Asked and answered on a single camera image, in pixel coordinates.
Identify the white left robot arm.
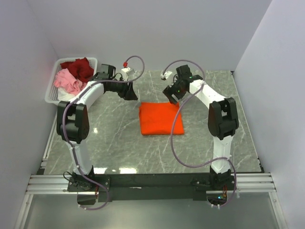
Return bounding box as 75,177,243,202
56,62,138,192

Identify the aluminium rail frame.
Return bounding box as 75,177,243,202
18,98,288,229

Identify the pink t shirt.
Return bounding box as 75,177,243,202
53,69,87,95

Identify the orange t shirt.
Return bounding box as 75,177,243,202
139,102,179,135

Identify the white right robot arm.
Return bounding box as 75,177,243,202
161,65,239,190

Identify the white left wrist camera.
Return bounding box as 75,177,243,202
121,62,135,81

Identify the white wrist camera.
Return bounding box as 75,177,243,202
121,62,135,81
161,71,173,81

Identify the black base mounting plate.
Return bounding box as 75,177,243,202
67,172,236,202

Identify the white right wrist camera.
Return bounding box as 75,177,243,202
161,71,173,81

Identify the dark red t shirt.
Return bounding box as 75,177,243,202
60,57,94,83

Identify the white plastic basket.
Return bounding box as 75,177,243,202
44,57,99,107

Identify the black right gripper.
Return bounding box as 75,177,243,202
163,76,187,105

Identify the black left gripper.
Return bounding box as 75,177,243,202
110,76,138,101

